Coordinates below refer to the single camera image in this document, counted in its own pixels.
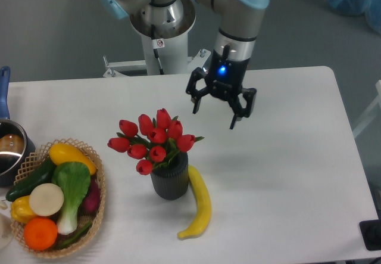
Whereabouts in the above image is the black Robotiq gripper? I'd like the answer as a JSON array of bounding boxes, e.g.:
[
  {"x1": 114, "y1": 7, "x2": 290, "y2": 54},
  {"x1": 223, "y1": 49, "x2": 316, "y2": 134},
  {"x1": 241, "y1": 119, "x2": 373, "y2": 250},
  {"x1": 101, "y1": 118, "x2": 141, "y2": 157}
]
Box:
[{"x1": 185, "y1": 49, "x2": 258, "y2": 131}]

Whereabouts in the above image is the red tulip bouquet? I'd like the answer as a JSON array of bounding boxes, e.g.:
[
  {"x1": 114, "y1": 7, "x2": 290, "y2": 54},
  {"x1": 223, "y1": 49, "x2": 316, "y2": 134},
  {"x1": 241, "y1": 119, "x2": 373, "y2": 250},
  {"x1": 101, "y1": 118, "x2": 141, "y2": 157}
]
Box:
[{"x1": 107, "y1": 108, "x2": 204, "y2": 175}]

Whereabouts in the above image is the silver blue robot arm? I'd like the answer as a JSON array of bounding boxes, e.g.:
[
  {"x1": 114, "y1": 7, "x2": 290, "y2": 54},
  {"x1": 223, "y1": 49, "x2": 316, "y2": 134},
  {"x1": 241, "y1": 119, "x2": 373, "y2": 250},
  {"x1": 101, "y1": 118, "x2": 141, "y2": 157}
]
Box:
[{"x1": 100, "y1": 0, "x2": 270, "y2": 122}]

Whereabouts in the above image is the dark grey ribbed vase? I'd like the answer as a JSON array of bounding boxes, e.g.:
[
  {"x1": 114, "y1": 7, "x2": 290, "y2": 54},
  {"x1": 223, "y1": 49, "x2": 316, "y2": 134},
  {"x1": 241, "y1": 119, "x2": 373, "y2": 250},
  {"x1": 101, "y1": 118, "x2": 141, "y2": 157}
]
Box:
[{"x1": 150, "y1": 153, "x2": 189, "y2": 200}]

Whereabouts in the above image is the yellow banana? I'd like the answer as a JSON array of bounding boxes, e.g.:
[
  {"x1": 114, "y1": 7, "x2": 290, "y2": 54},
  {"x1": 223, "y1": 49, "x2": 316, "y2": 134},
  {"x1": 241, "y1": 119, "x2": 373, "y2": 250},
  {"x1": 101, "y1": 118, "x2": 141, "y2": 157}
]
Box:
[{"x1": 177, "y1": 165, "x2": 212, "y2": 240}]

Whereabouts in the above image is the green bok choy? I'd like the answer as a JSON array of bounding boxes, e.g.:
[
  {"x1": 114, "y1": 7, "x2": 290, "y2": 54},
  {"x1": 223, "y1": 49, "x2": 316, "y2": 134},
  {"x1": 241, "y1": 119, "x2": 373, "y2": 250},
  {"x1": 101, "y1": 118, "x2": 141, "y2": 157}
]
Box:
[{"x1": 52, "y1": 161, "x2": 90, "y2": 235}]

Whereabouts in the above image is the purple sweet potato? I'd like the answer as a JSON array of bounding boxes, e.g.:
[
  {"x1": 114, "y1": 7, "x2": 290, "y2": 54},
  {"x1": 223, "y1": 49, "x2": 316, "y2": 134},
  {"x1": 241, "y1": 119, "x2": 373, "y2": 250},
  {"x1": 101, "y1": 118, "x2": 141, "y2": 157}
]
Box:
[{"x1": 82, "y1": 178, "x2": 101, "y2": 213}]

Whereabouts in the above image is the yellow squash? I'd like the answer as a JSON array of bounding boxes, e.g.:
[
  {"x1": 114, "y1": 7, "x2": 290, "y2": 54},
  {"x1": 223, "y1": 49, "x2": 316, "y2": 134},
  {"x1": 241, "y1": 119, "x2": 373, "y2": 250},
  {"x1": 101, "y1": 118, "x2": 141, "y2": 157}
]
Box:
[{"x1": 49, "y1": 143, "x2": 97, "y2": 175}]

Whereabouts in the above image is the green chili pepper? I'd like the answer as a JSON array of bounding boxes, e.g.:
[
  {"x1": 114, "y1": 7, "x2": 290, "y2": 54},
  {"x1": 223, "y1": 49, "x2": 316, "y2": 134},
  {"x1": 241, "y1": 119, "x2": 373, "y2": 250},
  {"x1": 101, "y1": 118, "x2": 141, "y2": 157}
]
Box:
[{"x1": 56, "y1": 222, "x2": 92, "y2": 250}]

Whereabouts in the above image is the green cucumber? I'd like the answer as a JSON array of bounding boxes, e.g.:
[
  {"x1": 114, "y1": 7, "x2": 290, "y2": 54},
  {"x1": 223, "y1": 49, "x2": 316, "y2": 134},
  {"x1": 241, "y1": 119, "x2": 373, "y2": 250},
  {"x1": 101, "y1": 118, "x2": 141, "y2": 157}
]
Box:
[{"x1": 5, "y1": 157, "x2": 56, "y2": 202}]

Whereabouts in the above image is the black device at edge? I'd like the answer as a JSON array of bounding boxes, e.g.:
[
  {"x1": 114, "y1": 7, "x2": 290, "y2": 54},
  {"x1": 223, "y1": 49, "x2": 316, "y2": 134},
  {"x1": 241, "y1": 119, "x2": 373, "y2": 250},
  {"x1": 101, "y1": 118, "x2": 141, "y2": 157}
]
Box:
[{"x1": 359, "y1": 219, "x2": 380, "y2": 251}]

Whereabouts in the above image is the white round radish slice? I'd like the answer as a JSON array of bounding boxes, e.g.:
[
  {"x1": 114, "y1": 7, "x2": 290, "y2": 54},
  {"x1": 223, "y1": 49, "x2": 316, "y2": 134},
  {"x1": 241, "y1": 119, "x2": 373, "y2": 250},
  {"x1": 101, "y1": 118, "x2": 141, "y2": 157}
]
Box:
[{"x1": 29, "y1": 183, "x2": 64, "y2": 216}]

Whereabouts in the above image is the orange fruit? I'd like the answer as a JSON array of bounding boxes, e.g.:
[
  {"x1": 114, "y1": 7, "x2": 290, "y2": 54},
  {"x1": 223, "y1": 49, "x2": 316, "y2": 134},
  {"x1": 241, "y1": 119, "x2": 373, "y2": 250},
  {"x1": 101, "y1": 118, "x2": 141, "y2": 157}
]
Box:
[{"x1": 23, "y1": 217, "x2": 58, "y2": 251}]

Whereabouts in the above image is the yellow bell pepper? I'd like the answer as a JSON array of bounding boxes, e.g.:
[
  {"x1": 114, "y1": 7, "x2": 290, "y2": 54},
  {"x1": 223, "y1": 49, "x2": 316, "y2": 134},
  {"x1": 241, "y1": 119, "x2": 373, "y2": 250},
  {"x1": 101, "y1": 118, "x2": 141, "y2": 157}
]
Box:
[{"x1": 11, "y1": 195, "x2": 38, "y2": 224}]

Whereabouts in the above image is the small garlic piece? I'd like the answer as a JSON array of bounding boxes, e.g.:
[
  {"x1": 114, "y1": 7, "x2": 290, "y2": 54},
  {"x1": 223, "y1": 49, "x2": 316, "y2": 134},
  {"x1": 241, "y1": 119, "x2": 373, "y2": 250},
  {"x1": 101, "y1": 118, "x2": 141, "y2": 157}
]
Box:
[{"x1": 0, "y1": 200, "x2": 8, "y2": 210}]

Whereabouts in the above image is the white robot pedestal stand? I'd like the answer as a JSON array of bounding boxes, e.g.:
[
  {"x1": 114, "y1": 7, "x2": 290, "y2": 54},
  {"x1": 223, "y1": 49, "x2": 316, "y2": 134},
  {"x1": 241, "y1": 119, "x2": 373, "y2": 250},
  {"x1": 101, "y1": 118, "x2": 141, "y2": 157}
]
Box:
[{"x1": 103, "y1": 33, "x2": 211, "y2": 77}]

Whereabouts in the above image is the blue handled saucepan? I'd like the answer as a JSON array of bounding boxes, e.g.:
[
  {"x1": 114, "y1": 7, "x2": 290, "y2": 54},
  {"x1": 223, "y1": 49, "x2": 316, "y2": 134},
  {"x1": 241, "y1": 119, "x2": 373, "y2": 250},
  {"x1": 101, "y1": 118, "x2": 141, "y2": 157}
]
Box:
[{"x1": 1, "y1": 66, "x2": 35, "y2": 187}]

